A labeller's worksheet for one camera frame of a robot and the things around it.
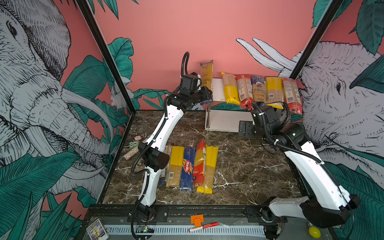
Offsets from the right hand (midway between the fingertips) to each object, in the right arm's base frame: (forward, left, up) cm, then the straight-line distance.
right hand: (246, 124), depth 67 cm
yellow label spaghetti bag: (-3, +36, -31) cm, 48 cm away
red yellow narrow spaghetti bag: (-5, +21, -31) cm, 38 cm away
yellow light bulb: (-38, -30, -30) cm, 57 cm away
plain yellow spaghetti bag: (+3, +13, -33) cm, 36 cm away
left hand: (+20, +15, +5) cm, 25 cm away
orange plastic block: (-33, +22, -33) cm, 52 cm away
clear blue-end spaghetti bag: (-14, +42, -32) cm, 55 cm away
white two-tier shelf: (+28, +4, -30) cm, 41 cm away
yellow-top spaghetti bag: (+23, -20, 0) cm, 31 cm away
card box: (-38, +69, -32) cm, 85 cm away
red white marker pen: (-36, +20, -34) cm, 53 cm away
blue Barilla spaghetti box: (-12, +28, -32) cm, 44 cm away
